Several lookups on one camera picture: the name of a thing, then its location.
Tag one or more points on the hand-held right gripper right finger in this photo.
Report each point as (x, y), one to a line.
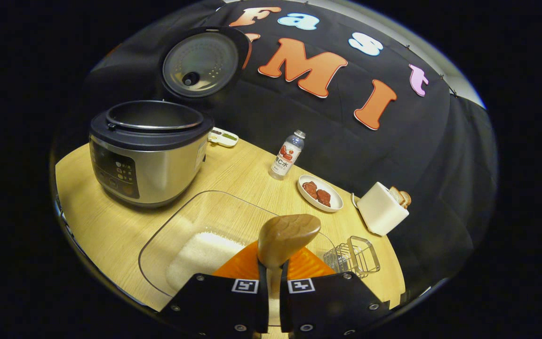
(332, 306)

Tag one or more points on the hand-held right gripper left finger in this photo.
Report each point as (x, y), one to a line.
(219, 306)

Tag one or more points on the white rice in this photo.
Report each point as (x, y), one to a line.
(200, 256)

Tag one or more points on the wooden spoon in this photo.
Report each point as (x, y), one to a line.
(285, 235)

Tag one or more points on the black silver rice cooker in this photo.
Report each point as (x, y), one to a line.
(158, 165)

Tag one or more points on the white round plate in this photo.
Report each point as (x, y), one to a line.
(334, 205)

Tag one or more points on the clear glass container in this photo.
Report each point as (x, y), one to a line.
(181, 212)

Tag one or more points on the white toaster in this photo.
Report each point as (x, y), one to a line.
(379, 209)

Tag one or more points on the red meat piece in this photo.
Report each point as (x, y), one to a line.
(309, 189)
(323, 197)

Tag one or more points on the toasted bread slice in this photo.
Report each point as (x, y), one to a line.
(397, 195)
(407, 198)

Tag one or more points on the clear plastic drink bottle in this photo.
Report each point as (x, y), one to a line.
(285, 157)

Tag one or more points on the white divided grain dish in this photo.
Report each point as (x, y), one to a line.
(224, 137)

